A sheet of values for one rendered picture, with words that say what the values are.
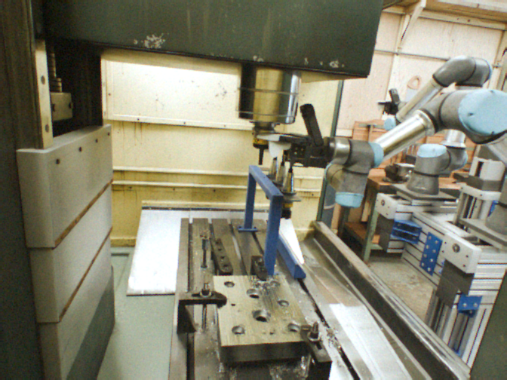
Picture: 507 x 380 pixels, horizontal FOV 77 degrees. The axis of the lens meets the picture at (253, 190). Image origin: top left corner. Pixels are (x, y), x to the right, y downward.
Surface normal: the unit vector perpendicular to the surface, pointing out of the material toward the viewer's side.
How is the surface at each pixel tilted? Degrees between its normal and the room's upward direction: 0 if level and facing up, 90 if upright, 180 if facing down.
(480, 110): 86
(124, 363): 0
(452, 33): 89
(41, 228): 90
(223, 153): 90
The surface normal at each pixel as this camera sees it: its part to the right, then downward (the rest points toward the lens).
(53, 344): 0.18, 0.29
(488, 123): -0.05, 0.20
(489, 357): -0.98, -0.04
